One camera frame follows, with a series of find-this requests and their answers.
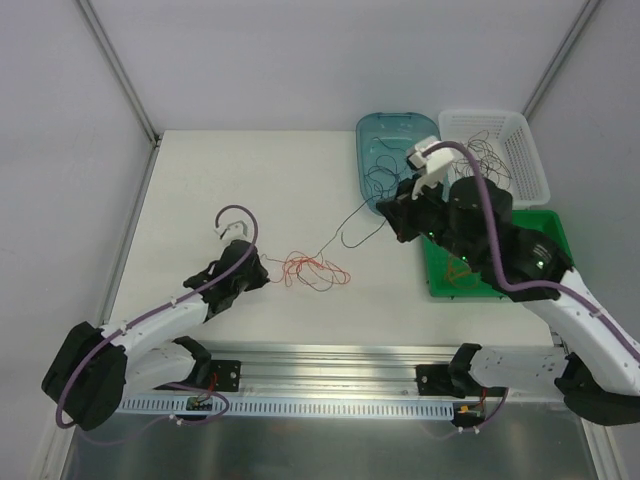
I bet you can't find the purple thin cable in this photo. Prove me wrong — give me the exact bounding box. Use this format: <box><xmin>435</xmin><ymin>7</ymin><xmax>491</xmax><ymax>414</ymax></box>
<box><xmin>299</xmin><ymin>199</ymin><xmax>391</xmax><ymax>274</ymax></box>
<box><xmin>364</xmin><ymin>133</ymin><xmax>409</xmax><ymax>199</ymax></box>

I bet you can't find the black thin cable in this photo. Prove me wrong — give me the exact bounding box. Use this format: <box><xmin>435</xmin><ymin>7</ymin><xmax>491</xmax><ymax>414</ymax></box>
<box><xmin>452</xmin><ymin>154</ymin><xmax>514</xmax><ymax>186</ymax></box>
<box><xmin>467</xmin><ymin>128</ymin><xmax>501</xmax><ymax>161</ymax></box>

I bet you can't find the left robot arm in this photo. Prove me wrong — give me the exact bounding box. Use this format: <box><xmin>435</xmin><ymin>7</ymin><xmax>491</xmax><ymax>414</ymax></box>
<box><xmin>41</xmin><ymin>239</ymin><xmax>269</xmax><ymax>431</ymax></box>

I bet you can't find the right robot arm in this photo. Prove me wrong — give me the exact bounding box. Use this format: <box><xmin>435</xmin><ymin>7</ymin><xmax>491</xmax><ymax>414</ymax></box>
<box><xmin>377</xmin><ymin>177</ymin><xmax>639</xmax><ymax>426</ymax></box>

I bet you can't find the green plastic tray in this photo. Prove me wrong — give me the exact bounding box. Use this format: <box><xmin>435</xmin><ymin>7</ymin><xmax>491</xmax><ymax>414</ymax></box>
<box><xmin>422</xmin><ymin>210</ymin><xmax>573</xmax><ymax>301</ymax></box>

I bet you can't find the teal transparent plastic tub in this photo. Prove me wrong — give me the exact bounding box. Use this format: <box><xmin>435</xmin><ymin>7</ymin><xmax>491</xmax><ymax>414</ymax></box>
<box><xmin>355</xmin><ymin>112</ymin><xmax>440</xmax><ymax>216</ymax></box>

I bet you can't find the white perforated plastic basket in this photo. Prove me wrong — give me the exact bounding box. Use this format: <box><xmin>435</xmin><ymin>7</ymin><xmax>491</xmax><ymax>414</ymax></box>
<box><xmin>438</xmin><ymin>109</ymin><xmax>550</xmax><ymax>209</ymax></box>

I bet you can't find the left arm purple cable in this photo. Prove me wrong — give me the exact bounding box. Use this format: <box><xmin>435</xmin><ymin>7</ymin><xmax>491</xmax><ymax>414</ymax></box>
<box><xmin>54</xmin><ymin>204</ymin><xmax>259</xmax><ymax>430</ymax></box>

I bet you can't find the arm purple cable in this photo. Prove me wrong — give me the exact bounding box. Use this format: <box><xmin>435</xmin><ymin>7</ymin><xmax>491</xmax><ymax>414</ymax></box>
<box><xmin>424</xmin><ymin>141</ymin><xmax>640</xmax><ymax>364</ymax></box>
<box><xmin>54</xmin><ymin>204</ymin><xmax>259</xmax><ymax>430</ymax></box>

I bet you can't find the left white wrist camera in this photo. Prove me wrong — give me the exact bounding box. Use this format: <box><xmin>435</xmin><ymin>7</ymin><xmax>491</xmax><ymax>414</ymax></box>
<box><xmin>214</xmin><ymin>220</ymin><xmax>249</xmax><ymax>243</ymax></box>

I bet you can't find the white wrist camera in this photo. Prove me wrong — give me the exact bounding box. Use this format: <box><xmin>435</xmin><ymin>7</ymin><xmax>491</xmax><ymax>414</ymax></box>
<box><xmin>406</xmin><ymin>136</ymin><xmax>455</xmax><ymax>200</ymax></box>
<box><xmin>214</xmin><ymin>220</ymin><xmax>249</xmax><ymax>243</ymax></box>

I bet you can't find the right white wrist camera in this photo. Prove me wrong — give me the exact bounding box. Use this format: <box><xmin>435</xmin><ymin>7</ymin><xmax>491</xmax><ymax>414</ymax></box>
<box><xmin>406</xmin><ymin>136</ymin><xmax>455</xmax><ymax>200</ymax></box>

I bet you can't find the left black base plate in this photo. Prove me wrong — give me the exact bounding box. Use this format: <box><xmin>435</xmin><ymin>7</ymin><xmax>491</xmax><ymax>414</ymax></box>
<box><xmin>205</xmin><ymin>360</ymin><xmax>242</xmax><ymax>392</ymax></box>

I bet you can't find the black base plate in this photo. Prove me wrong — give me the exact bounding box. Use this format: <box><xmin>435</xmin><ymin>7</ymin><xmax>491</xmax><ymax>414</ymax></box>
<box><xmin>415</xmin><ymin>364</ymin><xmax>453</xmax><ymax>396</ymax></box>
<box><xmin>205</xmin><ymin>360</ymin><xmax>242</xmax><ymax>392</ymax></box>

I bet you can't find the aluminium mounting rail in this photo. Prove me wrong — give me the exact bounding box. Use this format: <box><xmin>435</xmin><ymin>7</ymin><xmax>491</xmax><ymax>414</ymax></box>
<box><xmin>119</xmin><ymin>341</ymin><xmax>601</xmax><ymax>404</ymax></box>

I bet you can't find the white slotted cable duct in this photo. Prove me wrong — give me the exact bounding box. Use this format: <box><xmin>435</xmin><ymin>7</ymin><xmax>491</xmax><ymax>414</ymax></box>
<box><xmin>118</xmin><ymin>395</ymin><xmax>454</xmax><ymax>421</ymax></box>

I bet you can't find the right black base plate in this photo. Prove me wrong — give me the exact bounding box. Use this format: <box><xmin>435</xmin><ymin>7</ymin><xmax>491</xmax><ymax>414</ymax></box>
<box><xmin>415</xmin><ymin>364</ymin><xmax>453</xmax><ymax>396</ymax></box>

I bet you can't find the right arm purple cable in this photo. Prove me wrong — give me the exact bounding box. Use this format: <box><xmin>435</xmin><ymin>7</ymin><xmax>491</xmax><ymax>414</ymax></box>
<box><xmin>424</xmin><ymin>141</ymin><xmax>640</xmax><ymax>364</ymax></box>

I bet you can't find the right aluminium frame post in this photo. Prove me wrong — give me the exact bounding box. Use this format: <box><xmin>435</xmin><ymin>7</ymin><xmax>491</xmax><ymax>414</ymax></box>
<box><xmin>521</xmin><ymin>0</ymin><xmax>604</xmax><ymax>120</ymax></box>

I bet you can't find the aluminium frame post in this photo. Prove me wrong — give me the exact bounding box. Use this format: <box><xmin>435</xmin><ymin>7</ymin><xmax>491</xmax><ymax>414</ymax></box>
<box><xmin>73</xmin><ymin>0</ymin><xmax>161</xmax><ymax>146</ymax></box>
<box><xmin>521</xmin><ymin>0</ymin><xmax>604</xmax><ymax>120</ymax></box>

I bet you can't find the left aluminium frame post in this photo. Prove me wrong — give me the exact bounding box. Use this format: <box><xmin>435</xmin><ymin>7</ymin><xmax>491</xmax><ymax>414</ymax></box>
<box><xmin>73</xmin><ymin>0</ymin><xmax>161</xmax><ymax>146</ymax></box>

